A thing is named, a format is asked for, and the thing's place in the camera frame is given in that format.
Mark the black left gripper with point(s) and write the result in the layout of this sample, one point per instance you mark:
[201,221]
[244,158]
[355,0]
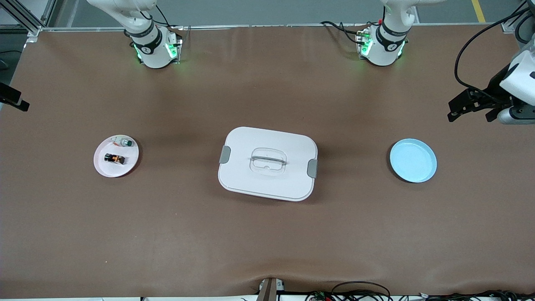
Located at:
[495,89]

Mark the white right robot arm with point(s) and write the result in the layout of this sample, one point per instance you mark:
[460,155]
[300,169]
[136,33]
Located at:
[154,54]

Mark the grey box latch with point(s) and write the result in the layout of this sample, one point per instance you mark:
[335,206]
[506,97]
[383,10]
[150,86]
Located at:
[312,168]

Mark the white lidded storage box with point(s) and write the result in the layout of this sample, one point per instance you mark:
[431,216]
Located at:
[250,184]

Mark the light blue round plate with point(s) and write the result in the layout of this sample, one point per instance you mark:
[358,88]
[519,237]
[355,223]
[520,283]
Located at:
[411,161]

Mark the small green-capped clear item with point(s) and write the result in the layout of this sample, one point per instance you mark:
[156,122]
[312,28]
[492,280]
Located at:
[124,143]

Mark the pink round plate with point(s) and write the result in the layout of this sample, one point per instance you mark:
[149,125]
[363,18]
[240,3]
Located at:
[121,167]

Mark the white corner bracket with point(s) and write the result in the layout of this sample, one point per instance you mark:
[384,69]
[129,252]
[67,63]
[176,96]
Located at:
[510,27]

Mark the aluminium table edge rail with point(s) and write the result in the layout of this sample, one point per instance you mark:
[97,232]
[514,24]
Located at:
[250,26]

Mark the metal clamp bracket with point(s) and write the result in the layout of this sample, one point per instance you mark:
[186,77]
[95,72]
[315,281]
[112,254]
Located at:
[267,290]

